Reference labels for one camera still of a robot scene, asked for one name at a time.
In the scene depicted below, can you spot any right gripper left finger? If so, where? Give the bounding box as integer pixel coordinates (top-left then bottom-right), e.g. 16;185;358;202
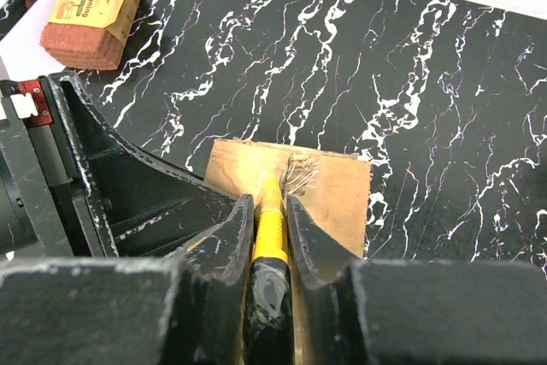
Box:
1;195;254;364

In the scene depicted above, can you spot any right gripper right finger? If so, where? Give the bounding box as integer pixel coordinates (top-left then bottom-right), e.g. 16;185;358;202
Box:
286;197;546;364

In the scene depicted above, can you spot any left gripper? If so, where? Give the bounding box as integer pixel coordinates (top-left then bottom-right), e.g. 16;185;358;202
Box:
1;72;236;256

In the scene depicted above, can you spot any yellow utility knife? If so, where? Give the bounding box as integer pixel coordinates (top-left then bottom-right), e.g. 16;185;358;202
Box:
243;175;294;364

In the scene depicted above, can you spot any brown cardboard express box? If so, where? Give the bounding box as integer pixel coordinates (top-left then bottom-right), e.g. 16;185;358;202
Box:
204;138;372;257

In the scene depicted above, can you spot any red cleaning pad pack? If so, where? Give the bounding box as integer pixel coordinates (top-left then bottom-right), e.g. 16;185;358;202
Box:
39;0;140;71

